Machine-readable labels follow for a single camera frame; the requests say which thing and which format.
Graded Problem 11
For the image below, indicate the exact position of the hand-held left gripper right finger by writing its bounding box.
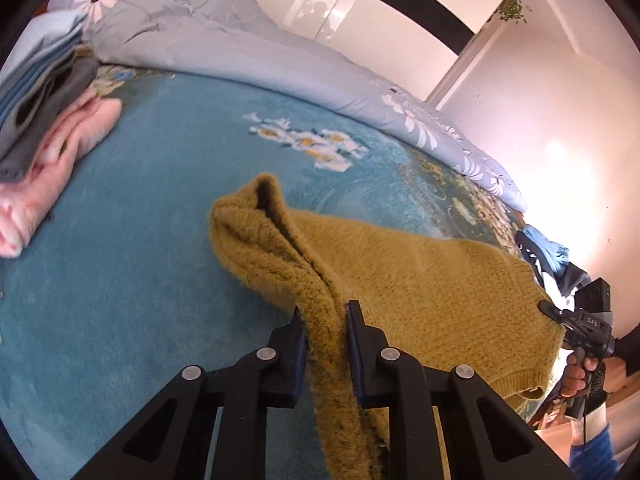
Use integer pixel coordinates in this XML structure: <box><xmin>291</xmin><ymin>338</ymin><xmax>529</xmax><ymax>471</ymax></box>
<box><xmin>346</xmin><ymin>300</ymin><xmax>578</xmax><ymax>480</ymax></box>

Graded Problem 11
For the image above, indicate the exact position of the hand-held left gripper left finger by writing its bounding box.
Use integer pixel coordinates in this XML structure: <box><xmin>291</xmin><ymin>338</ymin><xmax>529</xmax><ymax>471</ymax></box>
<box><xmin>72</xmin><ymin>307</ymin><xmax>307</xmax><ymax>480</ymax></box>

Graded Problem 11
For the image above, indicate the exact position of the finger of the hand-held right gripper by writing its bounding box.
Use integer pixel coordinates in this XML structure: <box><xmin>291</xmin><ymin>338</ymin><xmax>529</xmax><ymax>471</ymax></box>
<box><xmin>537</xmin><ymin>300</ymin><xmax>569</xmax><ymax>327</ymax></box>

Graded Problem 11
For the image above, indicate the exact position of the yellow knitted sweater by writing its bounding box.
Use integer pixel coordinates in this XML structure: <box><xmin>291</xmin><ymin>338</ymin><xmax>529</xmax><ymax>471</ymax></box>
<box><xmin>207</xmin><ymin>172</ymin><xmax>563</xmax><ymax>480</ymax></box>

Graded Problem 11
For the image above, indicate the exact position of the person's right forearm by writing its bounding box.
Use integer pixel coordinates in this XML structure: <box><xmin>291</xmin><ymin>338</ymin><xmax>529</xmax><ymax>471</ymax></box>
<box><xmin>602</xmin><ymin>322</ymin><xmax>640</xmax><ymax>393</ymax></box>

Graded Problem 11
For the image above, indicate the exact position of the person's right hand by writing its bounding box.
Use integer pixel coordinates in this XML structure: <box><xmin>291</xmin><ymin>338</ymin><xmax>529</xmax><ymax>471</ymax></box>
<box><xmin>561</xmin><ymin>352</ymin><xmax>601</xmax><ymax>401</ymax></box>

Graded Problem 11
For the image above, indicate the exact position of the navy and white fleece jacket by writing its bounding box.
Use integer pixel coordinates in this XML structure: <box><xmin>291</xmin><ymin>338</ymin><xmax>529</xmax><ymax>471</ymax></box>
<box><xmin>520</xmin><ymin>242</ymin><xmax>590</xmax><ymax>313</ymax></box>

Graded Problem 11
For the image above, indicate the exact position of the light blue cloth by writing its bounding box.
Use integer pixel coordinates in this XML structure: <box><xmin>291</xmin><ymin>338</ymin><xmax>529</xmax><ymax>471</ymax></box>
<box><xmin>515</xmin><ymin>225</ymin><xmax>572</xmax><ymax>281</ymax></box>

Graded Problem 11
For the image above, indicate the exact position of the blue fuzzy clothing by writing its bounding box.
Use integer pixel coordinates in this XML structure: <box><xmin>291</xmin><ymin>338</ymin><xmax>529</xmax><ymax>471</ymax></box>
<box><xmin>570</xmin><ymin>422</ymin><xmax>620</xmax><ymax>480</ymax></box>

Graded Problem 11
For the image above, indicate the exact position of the teal floral blanket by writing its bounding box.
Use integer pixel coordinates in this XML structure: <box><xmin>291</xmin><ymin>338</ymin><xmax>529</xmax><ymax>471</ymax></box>
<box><xmin>0</xmin><ymin>62</ymin><xmax>551</xmax><ymax>480</ymax></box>

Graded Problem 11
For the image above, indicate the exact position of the green potted plant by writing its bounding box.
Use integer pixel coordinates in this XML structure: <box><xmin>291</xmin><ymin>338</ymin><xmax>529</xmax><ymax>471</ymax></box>
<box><xmin>487</xmin><ymin>0</ymin><xmax>533</xmax><ymax>26</ymax></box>

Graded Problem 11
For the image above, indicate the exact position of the pink folded garment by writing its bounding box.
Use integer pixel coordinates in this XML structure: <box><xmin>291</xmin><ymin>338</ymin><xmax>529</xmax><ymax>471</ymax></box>
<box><xmin>0</xmin><ymin>87</ymin><xmax>124</xmax><ymax>260</ymax></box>

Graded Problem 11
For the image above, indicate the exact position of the light blue daisy duvet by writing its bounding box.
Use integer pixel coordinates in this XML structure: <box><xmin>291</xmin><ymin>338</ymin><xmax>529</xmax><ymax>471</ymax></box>
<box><xmin>47</xmin><ymin>0</ymin><xmax>529</xmax><ymax>213</ymax></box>

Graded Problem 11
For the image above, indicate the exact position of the white wardrobe with black stripe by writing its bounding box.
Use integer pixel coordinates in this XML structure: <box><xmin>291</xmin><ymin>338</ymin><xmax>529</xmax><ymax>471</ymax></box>
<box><xmin>187</xmin><ymin>0</ymin><xmax>521</xmax><ymax>57</ymax></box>

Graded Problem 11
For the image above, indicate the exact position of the grey folded garment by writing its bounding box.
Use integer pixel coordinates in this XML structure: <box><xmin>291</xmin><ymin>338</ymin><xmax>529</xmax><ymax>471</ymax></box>
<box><xmin>0</xmin><ymin>47</ymin><xmax>102</xmax><ymax>184</ymax></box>

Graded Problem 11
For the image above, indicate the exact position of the light blue folded garment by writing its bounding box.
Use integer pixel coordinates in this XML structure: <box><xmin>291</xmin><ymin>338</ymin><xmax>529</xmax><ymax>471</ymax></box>
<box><xmin>0</xmin><ymin>10</ymin><xmax>89</xmax><ymax>113</ymax></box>

